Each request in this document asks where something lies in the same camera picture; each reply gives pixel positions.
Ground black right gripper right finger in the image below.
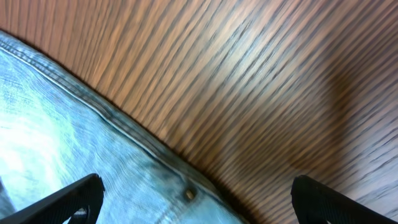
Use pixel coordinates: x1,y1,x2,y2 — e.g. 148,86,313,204
290,175,395,224

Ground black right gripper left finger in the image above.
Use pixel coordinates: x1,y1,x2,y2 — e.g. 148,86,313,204
1,173,105,224

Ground light blue denim shorts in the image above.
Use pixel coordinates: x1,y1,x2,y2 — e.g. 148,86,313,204
1,33,244,223

